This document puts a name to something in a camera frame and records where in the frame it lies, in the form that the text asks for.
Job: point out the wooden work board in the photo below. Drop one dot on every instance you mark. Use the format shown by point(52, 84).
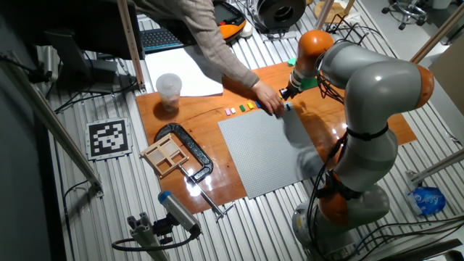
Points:
point(203, 116)

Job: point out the black computer keyboard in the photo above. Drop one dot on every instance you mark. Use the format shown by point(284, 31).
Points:
point(159, 39)

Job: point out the tan cardboard panel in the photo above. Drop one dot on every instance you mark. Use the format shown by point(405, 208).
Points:
point(451, 79)

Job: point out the clear plastic cup with lid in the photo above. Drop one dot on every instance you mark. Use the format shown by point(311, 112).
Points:
point(169, 90)

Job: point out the blue Lego brick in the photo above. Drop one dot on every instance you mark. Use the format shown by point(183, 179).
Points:
point(257, 104)

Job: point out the person's bare hand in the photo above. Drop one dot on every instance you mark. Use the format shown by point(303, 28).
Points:
point(268, 98)

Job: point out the orange black teach pendant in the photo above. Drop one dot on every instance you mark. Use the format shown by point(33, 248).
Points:
point(233, 21)

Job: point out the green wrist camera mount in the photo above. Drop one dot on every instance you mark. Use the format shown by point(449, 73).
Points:
point(309, 84)

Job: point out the silver aluminium post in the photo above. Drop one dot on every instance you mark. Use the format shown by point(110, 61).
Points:
point(322, 12)

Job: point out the grey-sleeved person's forearm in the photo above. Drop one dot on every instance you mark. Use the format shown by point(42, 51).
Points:
point(210, 40)

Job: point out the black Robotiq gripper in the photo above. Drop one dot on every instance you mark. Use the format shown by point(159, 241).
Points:
point(291, 92)

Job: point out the grey Lego baseplate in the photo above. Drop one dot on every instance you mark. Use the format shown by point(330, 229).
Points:
point(264, 152)

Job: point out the light pink Lego brick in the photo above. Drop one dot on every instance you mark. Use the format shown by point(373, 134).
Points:
point(227, 111)

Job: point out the tan upright frame post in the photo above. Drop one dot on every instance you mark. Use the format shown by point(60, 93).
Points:
point(130, 43)

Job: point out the narrow black Lego brick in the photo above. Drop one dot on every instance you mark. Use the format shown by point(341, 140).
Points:
point(288, 107)

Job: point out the dark green Lego brick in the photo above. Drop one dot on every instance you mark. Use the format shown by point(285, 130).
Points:
point(242, 108)

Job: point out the grey camera with blue cap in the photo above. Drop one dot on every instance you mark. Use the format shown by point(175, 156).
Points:
point(179, 212)

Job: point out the aluminium frame beam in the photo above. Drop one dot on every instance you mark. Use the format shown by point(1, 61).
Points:
point(438, 166)
point(54, 121)
point(438, 36)

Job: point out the aluminium camera mount profile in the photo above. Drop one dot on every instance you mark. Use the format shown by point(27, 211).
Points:
point(145, 235)

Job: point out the black metal C-clamp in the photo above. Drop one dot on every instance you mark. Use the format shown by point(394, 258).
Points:
point(195, 148)

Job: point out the blue plastic bag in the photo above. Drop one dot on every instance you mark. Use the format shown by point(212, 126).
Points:
point(427, 200)

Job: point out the black round spool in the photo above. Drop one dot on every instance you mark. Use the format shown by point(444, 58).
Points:
point(268, 16)

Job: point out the round wooden plate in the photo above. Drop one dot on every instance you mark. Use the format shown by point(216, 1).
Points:
point(342, 9)

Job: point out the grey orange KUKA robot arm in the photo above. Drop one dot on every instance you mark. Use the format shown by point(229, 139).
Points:
point(377, 87)

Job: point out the black white fiducial marker board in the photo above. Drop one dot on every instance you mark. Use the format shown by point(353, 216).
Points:
point(108, 138)

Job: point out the small wooden compartment tray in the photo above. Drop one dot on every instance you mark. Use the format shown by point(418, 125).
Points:
point(165, 156)

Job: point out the dark computer monitor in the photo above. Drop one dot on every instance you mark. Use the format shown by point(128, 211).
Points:
point(101, 29)

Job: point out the yellow Lego brick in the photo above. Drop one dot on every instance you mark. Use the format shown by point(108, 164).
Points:
point(250, 105)

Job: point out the white paper sheets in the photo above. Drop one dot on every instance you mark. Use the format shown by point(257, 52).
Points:
point(174, 72)

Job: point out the office chair base with castors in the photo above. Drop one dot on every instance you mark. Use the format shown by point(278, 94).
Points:
point(409, 11)

